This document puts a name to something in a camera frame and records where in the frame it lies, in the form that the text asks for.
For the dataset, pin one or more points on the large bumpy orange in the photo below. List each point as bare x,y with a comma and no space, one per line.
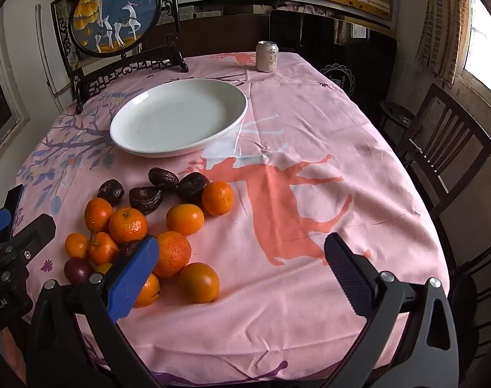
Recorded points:
174,254

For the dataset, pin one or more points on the black cabinet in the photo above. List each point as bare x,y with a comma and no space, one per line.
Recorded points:
310,40

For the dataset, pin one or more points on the white oval plate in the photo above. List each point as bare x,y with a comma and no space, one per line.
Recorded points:
176,117

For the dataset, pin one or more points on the smooth purple passion fruit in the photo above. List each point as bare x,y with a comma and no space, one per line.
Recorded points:
78,270

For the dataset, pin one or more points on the beige patterned curtain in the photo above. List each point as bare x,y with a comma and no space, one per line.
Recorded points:
443,20

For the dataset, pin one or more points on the round deer screen ornament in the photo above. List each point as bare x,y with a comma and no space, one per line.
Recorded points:
112,12

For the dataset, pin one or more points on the dark round stand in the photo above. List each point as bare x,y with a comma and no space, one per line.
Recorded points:
395,111

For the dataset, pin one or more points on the bright window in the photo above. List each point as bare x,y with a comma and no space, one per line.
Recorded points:
486,48

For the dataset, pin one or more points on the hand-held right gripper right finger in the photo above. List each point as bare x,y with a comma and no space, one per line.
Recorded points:
346,275

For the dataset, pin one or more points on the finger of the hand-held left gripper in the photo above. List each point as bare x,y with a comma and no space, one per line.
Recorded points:
1,220
33,232

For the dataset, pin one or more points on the wrinkled dark passion fruit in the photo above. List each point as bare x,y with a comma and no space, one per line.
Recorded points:
163,178
145,199
110,192
192,187
128,248

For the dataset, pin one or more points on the small stemmed orange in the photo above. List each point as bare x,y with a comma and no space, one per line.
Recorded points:
103,249

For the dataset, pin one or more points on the dark wooden chair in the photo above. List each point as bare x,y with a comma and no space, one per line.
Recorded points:
472,127
470,291

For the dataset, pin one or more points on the beige drink can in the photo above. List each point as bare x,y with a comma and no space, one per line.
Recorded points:
267,56

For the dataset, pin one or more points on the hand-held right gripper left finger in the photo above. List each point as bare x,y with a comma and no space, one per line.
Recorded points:
136,275

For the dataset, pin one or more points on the small yellowish orange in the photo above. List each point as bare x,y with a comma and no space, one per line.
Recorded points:
104,268

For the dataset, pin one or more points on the white framed window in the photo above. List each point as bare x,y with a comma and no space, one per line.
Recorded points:
11,89

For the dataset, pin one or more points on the pink printed tablecloth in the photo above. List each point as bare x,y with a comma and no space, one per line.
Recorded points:
310,129

